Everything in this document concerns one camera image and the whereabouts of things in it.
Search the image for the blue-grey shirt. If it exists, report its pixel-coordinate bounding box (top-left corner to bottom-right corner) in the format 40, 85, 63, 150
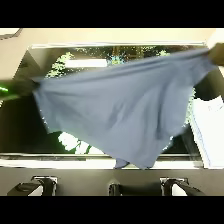
32, 46, 218, 170

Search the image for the white garment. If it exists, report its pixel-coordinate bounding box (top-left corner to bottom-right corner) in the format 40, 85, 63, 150
189, 95, 224, 170

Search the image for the silver frame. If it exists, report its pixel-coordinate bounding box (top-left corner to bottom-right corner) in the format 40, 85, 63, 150
0, 153, 205, 197

